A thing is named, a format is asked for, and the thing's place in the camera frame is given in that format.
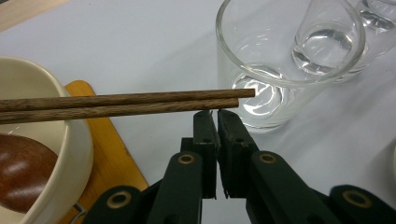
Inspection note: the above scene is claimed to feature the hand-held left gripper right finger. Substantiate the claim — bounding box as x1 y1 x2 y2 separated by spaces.
217 109 342 224

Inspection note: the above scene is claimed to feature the brown wooden chopstick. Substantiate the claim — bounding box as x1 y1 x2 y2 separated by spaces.
0 88 256 114
0 98 240 125

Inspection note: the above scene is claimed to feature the wooden cutout coaster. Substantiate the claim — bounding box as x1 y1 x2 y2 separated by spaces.
59 79 149 224

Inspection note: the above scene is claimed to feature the clear drinking glass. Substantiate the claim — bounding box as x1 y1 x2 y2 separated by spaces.
356 0 396 34
215 0 367 134
292 0 396 83

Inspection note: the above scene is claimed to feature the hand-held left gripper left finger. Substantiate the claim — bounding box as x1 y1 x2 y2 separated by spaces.
148 110 220 224

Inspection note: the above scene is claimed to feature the cream bowl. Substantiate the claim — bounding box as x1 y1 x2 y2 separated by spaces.
0 55 94 224

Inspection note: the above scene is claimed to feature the brown wooden spoon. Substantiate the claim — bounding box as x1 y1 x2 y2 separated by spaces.
0 133 59 214

